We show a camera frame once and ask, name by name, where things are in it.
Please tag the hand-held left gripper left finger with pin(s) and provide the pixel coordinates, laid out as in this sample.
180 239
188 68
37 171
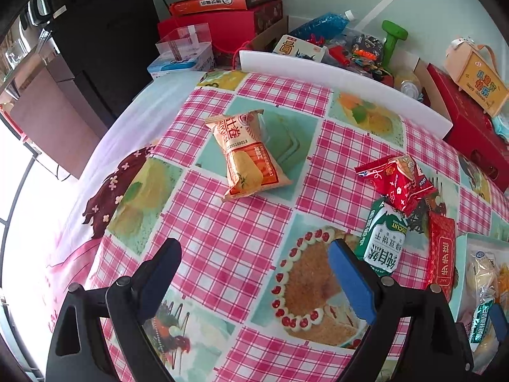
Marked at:
155 286

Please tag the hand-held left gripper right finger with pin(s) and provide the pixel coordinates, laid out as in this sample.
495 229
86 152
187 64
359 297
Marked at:
350 282

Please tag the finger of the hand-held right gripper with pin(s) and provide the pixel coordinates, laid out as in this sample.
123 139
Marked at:
465 346
500 321

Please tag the small green white packet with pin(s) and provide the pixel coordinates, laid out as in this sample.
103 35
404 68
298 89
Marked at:
479 326

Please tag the yellow jelly cup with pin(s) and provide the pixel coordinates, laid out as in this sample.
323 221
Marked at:
487 352

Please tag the orange clear barcode packet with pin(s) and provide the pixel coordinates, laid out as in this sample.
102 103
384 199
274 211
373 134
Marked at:
504 282

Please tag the clear yellow bun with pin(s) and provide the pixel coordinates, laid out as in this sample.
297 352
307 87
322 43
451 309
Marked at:
483 274

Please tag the teal rimmed white tray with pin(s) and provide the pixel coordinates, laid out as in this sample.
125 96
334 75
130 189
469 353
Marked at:
463 254

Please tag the orange yellow snack packet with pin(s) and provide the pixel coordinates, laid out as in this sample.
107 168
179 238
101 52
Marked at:
248 159

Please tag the green biscuit packet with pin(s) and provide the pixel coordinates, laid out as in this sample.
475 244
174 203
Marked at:
381 242

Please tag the flat red packet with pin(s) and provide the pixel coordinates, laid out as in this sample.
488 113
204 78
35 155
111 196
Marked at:
441 254

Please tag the pink checkered printed tablecloth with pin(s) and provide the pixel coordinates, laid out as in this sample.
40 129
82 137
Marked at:
238 227

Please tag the red flower print snack packet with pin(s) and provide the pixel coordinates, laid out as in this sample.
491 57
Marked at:
397 185

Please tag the white pink printed sheet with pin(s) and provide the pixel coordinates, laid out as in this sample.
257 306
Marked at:
79 191

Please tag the red gift box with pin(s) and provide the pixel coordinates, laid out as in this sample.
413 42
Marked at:
465 127

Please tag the teal small packet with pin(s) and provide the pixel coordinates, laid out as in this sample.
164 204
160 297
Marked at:
501 127

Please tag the white foam board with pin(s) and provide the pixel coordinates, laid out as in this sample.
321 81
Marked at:
338 83

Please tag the brown cabinet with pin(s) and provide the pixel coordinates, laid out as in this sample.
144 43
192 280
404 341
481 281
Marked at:
51 103

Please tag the blue white tissue box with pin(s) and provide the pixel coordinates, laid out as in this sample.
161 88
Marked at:
191 63

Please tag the dark printed packet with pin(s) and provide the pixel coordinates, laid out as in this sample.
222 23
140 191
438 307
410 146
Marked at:
368 43

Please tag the white printed card box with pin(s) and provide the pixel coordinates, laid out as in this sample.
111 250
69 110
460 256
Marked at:
298 47

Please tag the green dumbbell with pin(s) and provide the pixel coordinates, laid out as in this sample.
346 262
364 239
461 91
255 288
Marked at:
391 43

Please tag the black cabinet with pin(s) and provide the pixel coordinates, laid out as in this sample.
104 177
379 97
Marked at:
111 47

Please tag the clear plastic box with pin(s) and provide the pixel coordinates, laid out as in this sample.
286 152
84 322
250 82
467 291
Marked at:
183 38

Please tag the blue plastic bottle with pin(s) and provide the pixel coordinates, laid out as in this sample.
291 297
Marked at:
322 26

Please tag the cardboard box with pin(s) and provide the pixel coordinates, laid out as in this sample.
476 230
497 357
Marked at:
268 36

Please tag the red printed box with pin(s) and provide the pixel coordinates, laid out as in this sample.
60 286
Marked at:
268 16

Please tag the orange flat box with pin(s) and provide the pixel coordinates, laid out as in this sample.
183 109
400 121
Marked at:
206 4

